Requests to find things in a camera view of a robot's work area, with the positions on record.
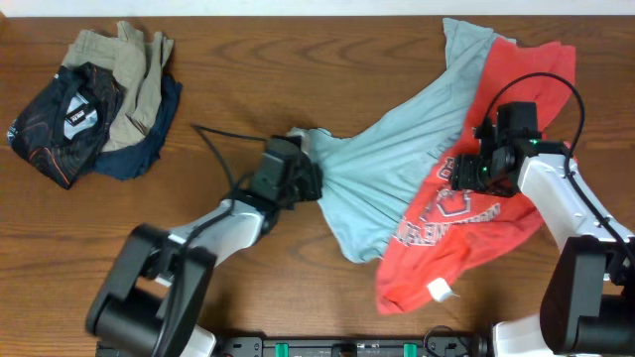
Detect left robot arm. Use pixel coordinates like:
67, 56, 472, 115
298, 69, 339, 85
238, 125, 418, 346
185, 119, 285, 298
85, 152, 322, 356

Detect navy blue folded garment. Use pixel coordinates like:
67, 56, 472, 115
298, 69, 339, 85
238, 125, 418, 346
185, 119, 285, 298
94, 74, 183, 180

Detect red printed t-shirt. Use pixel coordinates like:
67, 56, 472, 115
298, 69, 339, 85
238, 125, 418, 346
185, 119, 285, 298
375, 39, 576, 314

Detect light blue t-shirt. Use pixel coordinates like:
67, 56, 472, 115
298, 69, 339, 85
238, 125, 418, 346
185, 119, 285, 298
302, 18, 500, 264

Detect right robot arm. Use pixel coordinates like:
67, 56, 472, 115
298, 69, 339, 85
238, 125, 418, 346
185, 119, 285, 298
450, 140, 634, 356

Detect black patterned shirt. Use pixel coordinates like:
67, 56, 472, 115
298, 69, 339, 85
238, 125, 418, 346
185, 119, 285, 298
7, 62, 125, 189

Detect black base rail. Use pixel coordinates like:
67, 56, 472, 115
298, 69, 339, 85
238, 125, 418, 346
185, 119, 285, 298
96, 334, 490, 357

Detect khaki folded pants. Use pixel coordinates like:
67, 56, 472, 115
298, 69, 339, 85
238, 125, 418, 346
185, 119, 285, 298
63, 21, 175, 152

